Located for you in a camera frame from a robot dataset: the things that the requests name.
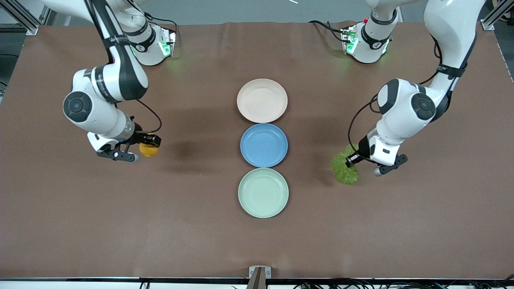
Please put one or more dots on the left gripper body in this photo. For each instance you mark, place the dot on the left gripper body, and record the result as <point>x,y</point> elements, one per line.
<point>364,147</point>

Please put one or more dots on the yellow lemon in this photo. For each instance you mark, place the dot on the yellow lemon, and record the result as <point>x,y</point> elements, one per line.
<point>149,151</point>

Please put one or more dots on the green lettuce leaf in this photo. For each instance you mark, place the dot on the green lettuce leaf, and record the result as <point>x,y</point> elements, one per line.
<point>344,172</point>

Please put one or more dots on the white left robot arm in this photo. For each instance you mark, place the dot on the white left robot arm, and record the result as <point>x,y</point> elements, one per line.
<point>405,108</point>

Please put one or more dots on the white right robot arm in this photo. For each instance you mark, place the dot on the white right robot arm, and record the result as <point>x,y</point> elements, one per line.
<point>120,80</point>

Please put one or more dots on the brown table mat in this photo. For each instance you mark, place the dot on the brown table mat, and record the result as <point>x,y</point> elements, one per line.
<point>120,208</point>

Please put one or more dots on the blue plate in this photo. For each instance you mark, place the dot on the blue plate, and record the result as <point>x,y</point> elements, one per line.
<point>264,145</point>

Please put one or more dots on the light green plate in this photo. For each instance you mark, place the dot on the light green plate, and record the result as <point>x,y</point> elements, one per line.
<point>263,192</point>

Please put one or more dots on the beige plate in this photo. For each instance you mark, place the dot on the beige plate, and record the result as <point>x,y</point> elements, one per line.
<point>262,100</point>

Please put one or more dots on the green lit connector bracket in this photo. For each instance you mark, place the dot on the green lit connector bracket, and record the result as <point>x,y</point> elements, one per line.
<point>168,42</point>
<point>348,40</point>

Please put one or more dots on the black table edge rail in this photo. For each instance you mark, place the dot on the black table edge rail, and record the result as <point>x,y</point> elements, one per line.
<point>120,278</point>

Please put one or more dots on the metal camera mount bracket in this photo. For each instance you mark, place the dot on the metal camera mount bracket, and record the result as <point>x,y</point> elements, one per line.
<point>260,275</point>

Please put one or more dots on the aluminium frame profile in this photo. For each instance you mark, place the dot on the aluminium frame profile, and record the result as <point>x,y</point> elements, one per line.
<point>22,16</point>
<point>496,16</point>

